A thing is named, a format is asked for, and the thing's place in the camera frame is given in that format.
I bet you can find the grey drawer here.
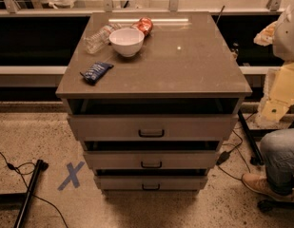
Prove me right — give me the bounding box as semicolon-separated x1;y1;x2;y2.
68;114;238;142
94;176;207;191
83;151;218;170

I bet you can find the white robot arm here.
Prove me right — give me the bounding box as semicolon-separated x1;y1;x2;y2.
254;0;294;127

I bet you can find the grey drawer cabinet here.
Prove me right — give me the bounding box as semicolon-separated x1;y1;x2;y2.
55;10;253;198

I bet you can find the blue snack bag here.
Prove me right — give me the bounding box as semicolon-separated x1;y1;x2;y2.
81;62;113;85

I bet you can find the white ceramic bowl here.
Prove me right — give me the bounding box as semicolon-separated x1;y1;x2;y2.
109;28;145;57

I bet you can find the clear plastic water bottle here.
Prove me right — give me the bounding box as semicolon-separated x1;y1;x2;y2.
83;24;122;54

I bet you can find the blue tape cross mark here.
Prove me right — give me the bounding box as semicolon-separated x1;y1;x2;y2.
58;161;85;191

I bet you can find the black stand leg right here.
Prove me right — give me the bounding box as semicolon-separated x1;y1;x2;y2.
238;110;264;165

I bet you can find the black stand leg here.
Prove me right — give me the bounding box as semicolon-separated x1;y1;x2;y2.
0;160;49;228
238;110;264;165

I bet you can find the tan work boot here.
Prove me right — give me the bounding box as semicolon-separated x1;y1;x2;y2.
242;173;294;202

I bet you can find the black stand leg left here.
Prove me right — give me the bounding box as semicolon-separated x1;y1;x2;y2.
0;160;49;228

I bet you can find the black power adapter cable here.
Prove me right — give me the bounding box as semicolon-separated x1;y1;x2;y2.
215;111;259;181

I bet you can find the black floor cable left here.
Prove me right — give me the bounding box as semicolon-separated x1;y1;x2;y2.
0;145;69;228

